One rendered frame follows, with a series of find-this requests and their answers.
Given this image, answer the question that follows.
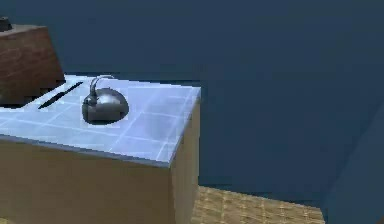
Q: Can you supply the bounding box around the silver metal kettle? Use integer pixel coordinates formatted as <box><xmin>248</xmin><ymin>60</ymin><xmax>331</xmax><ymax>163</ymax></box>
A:
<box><xmin>81</xmin><ymin>75</ymin><xmax>130</xmax><ymax>126</ymax></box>

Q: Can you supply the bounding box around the dark grey small object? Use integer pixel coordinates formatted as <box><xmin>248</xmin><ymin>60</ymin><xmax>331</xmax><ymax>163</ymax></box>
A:
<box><xmin>0</xmin><ymin>16</ymin><xmax>13</xmax><ymax>33</ymax></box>

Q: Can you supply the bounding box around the black knife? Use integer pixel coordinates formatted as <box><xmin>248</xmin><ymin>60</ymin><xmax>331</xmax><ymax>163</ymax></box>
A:
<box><xmin>37</xmin><ymin>81</ymin><xmax>84</xmax><ymax>110</ymax></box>

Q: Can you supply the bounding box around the brown wooden cabinet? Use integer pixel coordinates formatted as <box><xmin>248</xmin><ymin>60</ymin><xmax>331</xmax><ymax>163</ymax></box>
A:
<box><xmin>0</xmin><ymin>24</ymin><xmax>67</xmax><ymax>108</ymax></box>

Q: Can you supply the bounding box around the tan counter with tiled top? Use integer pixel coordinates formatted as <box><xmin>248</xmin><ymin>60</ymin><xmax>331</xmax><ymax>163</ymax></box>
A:
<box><xmin>0</xmin><ymin>73</ymin><xmax>202</xmax><ymax>224</ymax></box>

